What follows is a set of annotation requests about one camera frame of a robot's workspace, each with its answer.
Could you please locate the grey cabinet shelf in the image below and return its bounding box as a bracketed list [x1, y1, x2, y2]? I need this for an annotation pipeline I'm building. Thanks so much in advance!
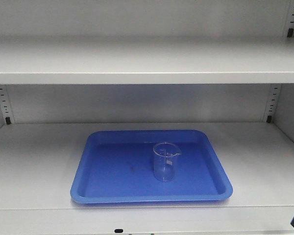
[0, 123, 294, 235]
[0, 37, 294, 85]

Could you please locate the lower grey cabinet shelf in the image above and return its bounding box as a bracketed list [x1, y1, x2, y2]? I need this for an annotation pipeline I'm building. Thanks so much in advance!
[0, 123, 294, 235]

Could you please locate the upper grey cabinet shelf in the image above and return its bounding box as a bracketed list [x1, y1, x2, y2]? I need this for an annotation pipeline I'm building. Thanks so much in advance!
[0, 37, 294, 85]

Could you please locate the clear glass beaker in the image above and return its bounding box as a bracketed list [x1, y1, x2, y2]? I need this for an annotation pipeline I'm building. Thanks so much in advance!
[153, 142, 182, 182]

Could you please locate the blue plastic tray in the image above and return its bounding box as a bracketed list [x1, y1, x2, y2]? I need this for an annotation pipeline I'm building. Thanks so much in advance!
[70, 130, 233, 204]

